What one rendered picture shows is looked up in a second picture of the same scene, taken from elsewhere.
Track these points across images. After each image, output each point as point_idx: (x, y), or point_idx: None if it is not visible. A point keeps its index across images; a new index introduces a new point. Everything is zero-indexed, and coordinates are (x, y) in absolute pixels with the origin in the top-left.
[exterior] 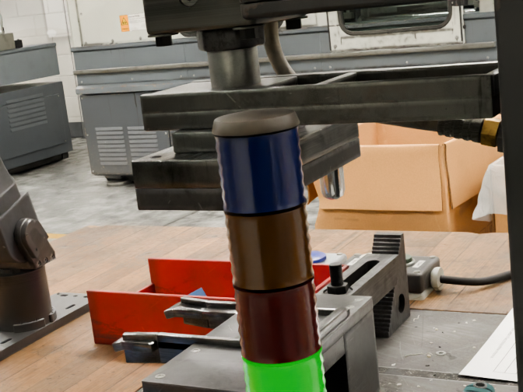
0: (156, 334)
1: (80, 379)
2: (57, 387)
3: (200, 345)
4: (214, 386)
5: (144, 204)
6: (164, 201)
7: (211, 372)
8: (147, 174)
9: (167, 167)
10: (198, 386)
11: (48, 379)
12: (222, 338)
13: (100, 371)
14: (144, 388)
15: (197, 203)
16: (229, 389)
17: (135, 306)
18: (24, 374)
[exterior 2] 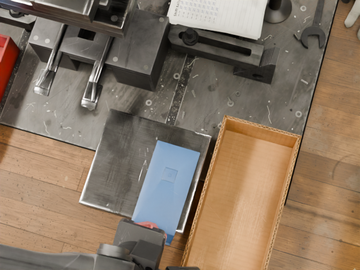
0: (96, 82)
1: (26, 177)
2: (36, 187)
3: (108, 58)
4: (159, 39)
5: (126, 34)
6: (129, 22)
7: (142, 44)
8: (125, 23)
9: (129, 9)
10: (158, 46)
11: (23, 198)
12: (108, 46)
13: (15, 169)
14: (150, 75)
15: (135, 5)
16: (162, 32)
17: None
18: (13, 218)
